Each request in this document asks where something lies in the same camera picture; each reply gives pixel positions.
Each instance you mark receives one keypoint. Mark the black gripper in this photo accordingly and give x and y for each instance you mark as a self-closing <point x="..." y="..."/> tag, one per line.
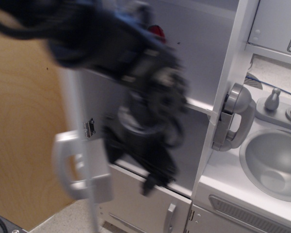
<point x="135" y="131"/>

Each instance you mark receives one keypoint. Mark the silver fridge door handle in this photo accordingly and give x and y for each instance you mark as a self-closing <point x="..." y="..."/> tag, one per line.
<point x="66" y="145"/>

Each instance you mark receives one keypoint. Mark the white fridge door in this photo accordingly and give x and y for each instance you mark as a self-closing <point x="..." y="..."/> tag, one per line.
<point x="79" y="156"/>

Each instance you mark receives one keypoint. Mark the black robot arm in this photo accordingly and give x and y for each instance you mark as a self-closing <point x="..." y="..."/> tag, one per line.
<point x="121" y="46"/>

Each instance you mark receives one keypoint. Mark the silver ice dispenser panel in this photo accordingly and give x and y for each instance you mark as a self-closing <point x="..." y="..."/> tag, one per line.
<point x="99" y="171"/>

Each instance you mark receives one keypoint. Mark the white lower freezer door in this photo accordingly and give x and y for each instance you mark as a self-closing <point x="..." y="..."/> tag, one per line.
<point x="134" y="213"/>

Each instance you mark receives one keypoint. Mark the silver door hinge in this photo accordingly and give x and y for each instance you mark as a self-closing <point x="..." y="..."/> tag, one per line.
<point x="89" y="128"/>

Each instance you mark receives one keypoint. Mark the grey toy telephone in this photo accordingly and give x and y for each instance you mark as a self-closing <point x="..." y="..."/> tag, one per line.
<point x="235" y="119"/>

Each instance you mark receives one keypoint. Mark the white toy kitchen cabinet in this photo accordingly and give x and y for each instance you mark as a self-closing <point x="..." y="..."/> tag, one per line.
<point x="210" y="37"/>

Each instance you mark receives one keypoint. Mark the wooden plywood board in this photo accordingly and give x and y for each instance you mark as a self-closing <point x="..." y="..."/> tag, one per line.
<point x="31" y="113"/>

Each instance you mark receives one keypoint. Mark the silver toy sink bowl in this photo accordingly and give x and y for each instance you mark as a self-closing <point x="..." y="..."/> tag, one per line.
<point x="265" y="157"/>

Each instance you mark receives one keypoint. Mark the red toy chili pepper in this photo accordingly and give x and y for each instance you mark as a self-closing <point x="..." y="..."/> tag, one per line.
<point x="158" y="33"/>

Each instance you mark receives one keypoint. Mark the black base equipment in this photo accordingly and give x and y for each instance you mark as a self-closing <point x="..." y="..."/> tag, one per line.
<point x="7" y="226"/>

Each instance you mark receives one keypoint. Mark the grey faucet knob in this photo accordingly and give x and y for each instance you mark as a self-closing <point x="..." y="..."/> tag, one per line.
<point x="272" y="101"/>

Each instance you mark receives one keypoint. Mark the toy microwave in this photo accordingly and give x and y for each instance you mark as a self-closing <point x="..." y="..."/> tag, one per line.
<point x="270" y="34"/>

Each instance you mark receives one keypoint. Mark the silver lower door handle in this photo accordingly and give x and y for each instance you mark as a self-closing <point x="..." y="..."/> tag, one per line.
<point x="168" y="226"/>

